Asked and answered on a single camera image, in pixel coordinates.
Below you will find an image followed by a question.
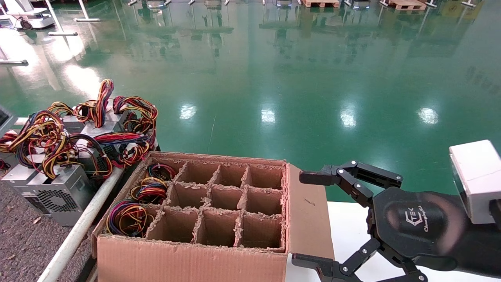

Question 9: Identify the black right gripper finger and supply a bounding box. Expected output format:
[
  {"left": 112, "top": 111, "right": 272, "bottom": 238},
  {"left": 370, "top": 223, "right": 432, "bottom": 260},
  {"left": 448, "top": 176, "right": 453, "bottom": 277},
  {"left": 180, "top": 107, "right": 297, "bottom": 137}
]
[
  {"left": 292, "top": 237, "right": 428, "bottom": 282},
  {"left": 299, "top": 160, "right": 404, "bottom": 208}
]

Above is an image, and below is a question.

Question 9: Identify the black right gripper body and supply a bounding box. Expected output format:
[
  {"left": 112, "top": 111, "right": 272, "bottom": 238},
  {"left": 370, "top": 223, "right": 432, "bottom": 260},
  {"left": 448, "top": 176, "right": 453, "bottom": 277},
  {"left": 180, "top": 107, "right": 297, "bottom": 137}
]
[{"left": 368, "top": 188, "right": 501, "bottom": 275}]

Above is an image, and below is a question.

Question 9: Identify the grey power supply with wires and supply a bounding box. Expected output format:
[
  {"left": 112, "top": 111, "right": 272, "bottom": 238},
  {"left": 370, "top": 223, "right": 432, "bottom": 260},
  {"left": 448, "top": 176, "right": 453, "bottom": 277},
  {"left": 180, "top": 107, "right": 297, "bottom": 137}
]
[
  {"left": 130, "top": 177, "right": 169, "bottom": 205},
  {"left": 2, "top": 110, "right": 114, "bottom": 227},
  {"left": 0, "top": 105, "right": 17, "bottom": 137},
  {"left": 146, "top": 163, "right": 177, "bottom": 181},
  {"left": 112, "top": 96, "right": 159, "bottom": 137},
  {"left": 106, "top": 200, "right": 156, "bottom": 238},
  {"left": 47, "top": 78, "right": 115, "bottom": 136},
  {"left": 0, "top": 131, "right": 20, "bottom": 177},
  {"left": 76, "top": 131, "right": 157, "bottom": 175}
]

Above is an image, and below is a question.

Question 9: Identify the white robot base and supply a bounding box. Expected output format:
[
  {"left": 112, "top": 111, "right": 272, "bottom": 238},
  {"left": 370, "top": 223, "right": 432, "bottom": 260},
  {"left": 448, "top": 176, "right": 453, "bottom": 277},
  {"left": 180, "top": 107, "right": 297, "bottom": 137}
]
[{"left": 0, "top": 0, "right": 55, "bottom": 30}]

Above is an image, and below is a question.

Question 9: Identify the cardboard cell divider insert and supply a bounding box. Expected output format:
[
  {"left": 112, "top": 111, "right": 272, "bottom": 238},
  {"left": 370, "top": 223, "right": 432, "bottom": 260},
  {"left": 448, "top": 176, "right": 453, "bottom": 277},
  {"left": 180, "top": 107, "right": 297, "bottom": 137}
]
[{"left": 129, "top": 161, "right": 286, "bottom": 251}]

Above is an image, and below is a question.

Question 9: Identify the brown cardboard box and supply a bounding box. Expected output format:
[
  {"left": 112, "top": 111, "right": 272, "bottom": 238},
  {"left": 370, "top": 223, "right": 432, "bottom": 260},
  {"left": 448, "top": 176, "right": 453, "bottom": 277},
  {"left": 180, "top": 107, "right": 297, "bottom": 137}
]
[{"left": 91, "top": 152, "right": 335, "bottom": 282}]

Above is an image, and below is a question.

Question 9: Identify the wooden pallet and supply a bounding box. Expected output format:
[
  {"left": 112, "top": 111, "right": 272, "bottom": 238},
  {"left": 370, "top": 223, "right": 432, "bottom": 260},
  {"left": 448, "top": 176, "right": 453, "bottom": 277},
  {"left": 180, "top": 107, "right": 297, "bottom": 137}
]
[
  {"left": 387, "top": 0, "right": 427, "bottom": 11},
  {"left": 301, "top": 0, "right": 340, "bottom": 8}
]

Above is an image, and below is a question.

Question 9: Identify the white table leg foot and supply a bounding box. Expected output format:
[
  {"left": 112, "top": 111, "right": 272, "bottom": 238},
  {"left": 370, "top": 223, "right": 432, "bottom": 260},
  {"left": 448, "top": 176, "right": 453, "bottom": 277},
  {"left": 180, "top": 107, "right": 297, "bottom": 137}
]
[
  {"left": 46, "top": 0, "right": 79, "bottom": 36},
  {"left": 0, "top": 47, "right": 29, "bottom": 65},
  {"left": 76, "top": 0, "right": 100, "bottom": 22}
]

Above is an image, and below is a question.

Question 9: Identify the front grey power supply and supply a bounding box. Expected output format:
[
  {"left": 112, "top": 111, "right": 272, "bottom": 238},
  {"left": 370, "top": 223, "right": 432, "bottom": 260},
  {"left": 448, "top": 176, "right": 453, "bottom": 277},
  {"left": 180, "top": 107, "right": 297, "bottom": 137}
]
[{"left": 0, "top": 180, "right": 98, "bottom": 282}]

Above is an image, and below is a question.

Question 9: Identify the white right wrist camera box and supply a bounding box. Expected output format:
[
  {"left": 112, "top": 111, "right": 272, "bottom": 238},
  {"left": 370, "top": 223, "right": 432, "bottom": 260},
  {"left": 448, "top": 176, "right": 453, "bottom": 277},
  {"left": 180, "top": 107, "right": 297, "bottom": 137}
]
[{"left": 449, "top": 140, "right": 501, "bottom": 224}]

